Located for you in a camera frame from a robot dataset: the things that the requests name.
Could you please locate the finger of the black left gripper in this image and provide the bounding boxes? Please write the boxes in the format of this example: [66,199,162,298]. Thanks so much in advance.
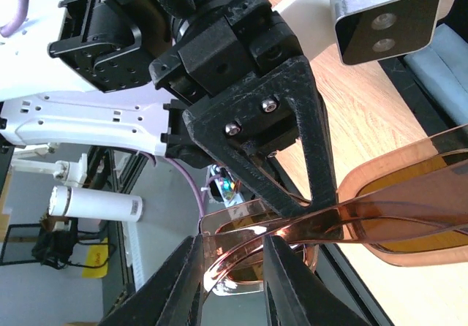
[183,56,336,217]

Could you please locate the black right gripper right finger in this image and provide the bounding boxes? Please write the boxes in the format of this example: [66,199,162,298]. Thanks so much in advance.
[263,235,368,326]

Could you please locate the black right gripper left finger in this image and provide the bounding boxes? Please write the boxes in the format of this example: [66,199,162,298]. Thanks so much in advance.
[99,235,203,326]

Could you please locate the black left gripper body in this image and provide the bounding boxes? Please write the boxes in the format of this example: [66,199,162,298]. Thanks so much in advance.
[48,0,304,168]

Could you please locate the brown translucent sunglasses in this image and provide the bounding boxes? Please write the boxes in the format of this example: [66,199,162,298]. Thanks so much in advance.
[201,126,467,295]

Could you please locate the light blue cleaning cloth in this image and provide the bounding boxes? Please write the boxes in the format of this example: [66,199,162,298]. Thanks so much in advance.
[404,24,467,125]

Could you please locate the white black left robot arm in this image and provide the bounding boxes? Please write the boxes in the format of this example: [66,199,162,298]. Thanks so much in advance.
[1,0,336,217]

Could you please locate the white cylinder on stand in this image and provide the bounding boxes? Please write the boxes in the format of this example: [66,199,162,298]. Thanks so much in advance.
[48,186,143,222]

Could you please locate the black glasses case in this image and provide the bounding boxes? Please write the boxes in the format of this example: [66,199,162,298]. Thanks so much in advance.
[380,0,467,135]

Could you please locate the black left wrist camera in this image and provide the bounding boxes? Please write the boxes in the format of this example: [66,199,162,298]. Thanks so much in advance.
[272,0,441,67]

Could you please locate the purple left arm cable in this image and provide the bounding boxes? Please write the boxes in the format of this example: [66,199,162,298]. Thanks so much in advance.
[0,0,205,221]

